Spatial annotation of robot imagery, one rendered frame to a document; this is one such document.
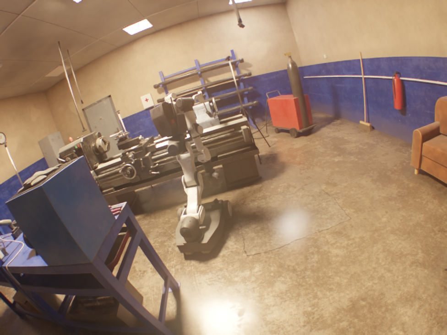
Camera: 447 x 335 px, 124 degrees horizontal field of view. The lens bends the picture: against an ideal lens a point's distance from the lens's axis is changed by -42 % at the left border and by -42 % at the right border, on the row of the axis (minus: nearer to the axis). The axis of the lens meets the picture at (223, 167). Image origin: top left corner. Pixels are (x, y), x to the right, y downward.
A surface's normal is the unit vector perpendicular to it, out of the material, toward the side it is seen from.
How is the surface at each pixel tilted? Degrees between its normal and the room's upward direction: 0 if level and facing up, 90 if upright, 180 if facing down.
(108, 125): 90
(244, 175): 90
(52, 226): 90
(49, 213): 90
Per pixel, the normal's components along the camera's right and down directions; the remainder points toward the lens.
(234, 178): 0.07, 0.37
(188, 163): -0.15, 0.22
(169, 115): 0.79, -0.10
